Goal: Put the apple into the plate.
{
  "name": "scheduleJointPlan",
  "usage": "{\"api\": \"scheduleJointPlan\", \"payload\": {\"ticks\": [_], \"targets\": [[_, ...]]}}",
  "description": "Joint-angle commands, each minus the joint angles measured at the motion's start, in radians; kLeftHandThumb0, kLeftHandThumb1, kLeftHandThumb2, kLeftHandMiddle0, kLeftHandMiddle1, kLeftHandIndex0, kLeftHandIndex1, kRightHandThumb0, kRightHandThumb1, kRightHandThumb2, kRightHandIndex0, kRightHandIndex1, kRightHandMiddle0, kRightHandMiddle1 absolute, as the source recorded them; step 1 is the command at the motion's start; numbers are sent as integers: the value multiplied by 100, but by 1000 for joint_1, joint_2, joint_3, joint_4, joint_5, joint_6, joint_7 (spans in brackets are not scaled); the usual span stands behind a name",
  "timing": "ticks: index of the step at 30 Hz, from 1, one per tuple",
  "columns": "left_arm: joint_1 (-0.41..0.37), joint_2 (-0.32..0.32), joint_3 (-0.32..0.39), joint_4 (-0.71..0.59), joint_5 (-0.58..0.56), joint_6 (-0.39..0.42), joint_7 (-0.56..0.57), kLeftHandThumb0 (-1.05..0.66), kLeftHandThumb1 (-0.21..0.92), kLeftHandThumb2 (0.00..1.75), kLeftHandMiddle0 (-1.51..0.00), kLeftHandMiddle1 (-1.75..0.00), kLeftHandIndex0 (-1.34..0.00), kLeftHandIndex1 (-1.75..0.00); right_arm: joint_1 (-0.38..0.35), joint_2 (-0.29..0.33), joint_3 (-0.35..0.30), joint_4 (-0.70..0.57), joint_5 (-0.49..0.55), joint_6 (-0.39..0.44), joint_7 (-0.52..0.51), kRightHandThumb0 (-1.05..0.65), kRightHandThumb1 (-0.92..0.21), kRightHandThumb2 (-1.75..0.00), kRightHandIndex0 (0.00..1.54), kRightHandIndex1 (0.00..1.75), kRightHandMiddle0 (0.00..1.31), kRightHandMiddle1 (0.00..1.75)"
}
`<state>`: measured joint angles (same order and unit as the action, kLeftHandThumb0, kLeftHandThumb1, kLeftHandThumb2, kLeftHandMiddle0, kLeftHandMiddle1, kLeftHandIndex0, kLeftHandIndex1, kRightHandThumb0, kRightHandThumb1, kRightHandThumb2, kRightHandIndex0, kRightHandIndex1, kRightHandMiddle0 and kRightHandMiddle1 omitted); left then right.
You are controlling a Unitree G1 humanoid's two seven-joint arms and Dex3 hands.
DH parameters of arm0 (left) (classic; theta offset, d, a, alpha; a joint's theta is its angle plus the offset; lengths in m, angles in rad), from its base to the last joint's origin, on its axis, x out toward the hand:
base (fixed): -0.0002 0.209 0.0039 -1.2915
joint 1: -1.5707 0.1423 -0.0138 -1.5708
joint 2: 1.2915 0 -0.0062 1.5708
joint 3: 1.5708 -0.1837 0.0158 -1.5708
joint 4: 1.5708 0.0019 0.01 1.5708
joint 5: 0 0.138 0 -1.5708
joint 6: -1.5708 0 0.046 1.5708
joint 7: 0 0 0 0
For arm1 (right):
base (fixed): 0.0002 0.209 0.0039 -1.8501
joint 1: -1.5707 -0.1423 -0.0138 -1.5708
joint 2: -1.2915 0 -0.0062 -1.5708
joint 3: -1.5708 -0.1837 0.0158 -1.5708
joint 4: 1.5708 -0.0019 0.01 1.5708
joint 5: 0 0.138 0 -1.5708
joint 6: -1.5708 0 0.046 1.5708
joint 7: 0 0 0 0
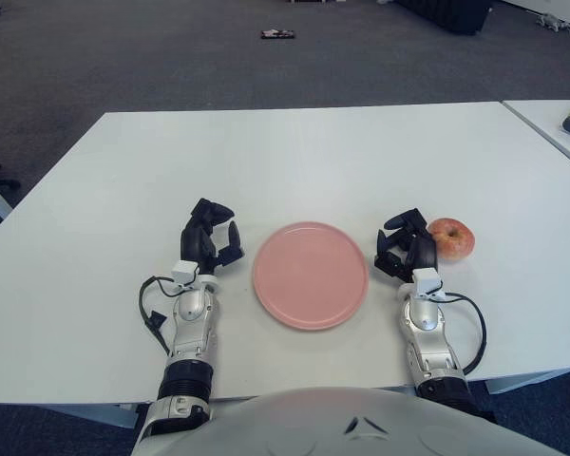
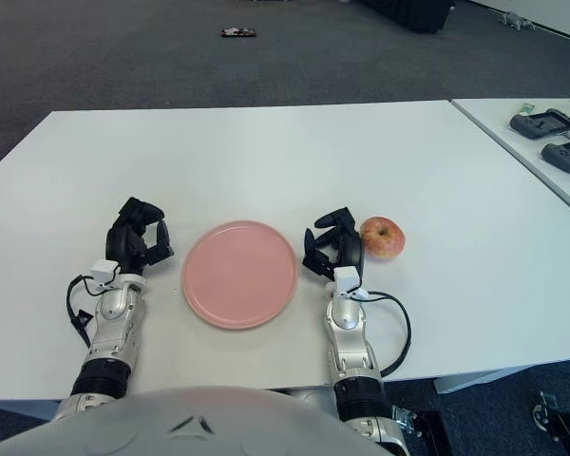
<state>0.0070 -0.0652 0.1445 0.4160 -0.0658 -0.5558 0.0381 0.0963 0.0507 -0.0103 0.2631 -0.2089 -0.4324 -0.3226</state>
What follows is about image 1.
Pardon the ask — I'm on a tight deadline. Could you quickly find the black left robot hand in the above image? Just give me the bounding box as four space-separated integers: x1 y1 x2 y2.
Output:
179 197 247 281

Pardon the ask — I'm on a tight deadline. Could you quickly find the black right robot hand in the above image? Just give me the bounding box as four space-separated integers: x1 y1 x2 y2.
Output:
372 207 441 286

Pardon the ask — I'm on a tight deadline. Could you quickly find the red yellow apple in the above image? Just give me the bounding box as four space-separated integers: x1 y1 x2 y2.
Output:
427 217 477 262

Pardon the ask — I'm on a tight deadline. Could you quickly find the pink round plate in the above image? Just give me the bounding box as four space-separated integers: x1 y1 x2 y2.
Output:
252 220 370 332

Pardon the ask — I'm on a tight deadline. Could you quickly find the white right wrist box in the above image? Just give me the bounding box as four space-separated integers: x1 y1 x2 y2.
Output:
411 268 444 298

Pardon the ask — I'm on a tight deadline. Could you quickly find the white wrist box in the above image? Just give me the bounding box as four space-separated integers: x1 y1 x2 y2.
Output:
172 259 199 286
411 268 444 298

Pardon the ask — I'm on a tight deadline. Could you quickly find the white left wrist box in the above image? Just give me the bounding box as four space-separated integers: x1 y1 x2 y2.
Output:
172 259 199 286

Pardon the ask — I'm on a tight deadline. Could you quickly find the white side table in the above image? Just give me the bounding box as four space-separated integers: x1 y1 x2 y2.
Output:
501 98 570 175

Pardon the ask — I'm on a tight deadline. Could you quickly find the grey robot torso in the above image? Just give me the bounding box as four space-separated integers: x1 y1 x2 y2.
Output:
132 386 558 456

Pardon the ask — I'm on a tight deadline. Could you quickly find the large black case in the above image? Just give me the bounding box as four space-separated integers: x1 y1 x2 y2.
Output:
398 0 496 35

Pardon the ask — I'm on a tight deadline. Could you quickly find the small grey robot toy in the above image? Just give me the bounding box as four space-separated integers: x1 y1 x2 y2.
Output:
536 12 570 32

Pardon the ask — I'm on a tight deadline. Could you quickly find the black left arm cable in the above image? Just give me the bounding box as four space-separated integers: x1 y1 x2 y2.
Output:
139 275 181 356

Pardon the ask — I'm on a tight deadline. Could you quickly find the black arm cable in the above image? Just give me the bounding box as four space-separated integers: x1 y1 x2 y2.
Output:
439 292 487 374
139 275 181 356

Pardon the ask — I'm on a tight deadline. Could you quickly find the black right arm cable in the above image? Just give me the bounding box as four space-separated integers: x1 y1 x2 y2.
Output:
439 292 487 374

